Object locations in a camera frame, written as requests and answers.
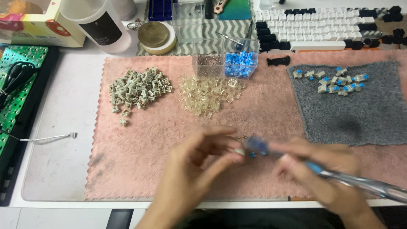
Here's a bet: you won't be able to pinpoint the person's left hand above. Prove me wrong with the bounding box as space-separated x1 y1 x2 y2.
152 125 246 221

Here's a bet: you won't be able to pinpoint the person's right hand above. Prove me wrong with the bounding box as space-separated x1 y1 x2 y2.
269 137 372 221

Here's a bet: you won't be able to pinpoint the silver and blue hand tool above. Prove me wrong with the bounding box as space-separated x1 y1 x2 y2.
244 137 407 204

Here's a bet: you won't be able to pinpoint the blue stem key switch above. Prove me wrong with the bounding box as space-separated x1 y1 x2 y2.
247 149 269 158

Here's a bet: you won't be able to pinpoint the pink fleece mat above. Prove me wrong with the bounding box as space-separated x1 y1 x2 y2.
84 50 407 201

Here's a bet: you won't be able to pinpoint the grey fleece cloth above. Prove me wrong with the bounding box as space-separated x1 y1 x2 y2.
287 61 403 146

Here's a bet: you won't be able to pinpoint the person's dark clothing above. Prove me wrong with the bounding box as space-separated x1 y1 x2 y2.
173 207 353 229

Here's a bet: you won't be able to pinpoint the group of assembled blue switches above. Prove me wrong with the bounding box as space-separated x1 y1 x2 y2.
292 66 370 97

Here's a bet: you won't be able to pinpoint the pile of metal springs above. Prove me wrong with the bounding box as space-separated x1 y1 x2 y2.
195 53 225 77

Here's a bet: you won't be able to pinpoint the white tape roll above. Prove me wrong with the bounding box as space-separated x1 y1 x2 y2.
139 22 177 55

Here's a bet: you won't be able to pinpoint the clear divided plastic box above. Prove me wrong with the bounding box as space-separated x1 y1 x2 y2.
191 37 260 80

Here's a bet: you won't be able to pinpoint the black and white keyboard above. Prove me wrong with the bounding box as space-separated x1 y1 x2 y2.
254 7 387 53

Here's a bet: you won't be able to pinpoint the round brass lid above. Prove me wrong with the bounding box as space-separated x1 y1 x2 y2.
137 21 169 48

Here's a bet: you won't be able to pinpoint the grey white zigzag cloth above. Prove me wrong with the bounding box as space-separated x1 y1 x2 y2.
136 0 260 57

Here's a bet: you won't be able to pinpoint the empty clear plastic box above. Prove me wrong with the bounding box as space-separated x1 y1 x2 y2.
171 1 206 44

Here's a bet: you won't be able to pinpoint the heap of loose black keycaps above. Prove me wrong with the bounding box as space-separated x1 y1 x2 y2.
380 5 407 46

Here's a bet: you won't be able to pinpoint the dark metal tweezers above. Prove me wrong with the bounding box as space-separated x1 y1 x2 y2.
244 20 254 40

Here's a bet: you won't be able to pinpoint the black keyboard case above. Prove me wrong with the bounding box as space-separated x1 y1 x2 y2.
0 45 60 207

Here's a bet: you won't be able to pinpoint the blue plastic case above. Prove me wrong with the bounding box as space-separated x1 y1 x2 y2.
148 0 174 22

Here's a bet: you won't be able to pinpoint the white bottle with black label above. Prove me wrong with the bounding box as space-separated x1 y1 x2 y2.
60 0 132 55

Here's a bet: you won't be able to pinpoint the teal cloth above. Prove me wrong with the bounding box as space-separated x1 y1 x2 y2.
218 0 252 21

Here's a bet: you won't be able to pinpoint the pink utility knife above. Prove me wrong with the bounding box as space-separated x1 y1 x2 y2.
213 0 230 15

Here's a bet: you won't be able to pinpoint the white cylindrical container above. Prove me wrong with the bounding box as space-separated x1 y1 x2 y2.
111 0 137 22

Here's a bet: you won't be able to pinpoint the green circuit board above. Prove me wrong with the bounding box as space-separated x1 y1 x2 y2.
0 45 49 157

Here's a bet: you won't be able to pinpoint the colourful cardboard box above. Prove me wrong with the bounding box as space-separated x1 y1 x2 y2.
0 0 86 48

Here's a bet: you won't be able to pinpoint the pile of clear switch tops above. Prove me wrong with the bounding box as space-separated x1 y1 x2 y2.
178 75 246 120

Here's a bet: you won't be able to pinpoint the pile of beige switch housings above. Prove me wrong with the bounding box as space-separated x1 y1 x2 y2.
108 66 173 127

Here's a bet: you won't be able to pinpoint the pile of blue switch stems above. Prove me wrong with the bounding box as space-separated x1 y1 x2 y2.
224 51 257 79

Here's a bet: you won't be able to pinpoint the white cable with connector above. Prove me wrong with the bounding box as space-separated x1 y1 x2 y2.
0 128 78 142

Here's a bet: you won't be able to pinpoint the metal key ring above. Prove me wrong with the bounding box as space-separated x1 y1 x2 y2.
127 18 142 31

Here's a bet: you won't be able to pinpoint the black cable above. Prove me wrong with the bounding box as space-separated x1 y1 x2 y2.
0 61 37 109

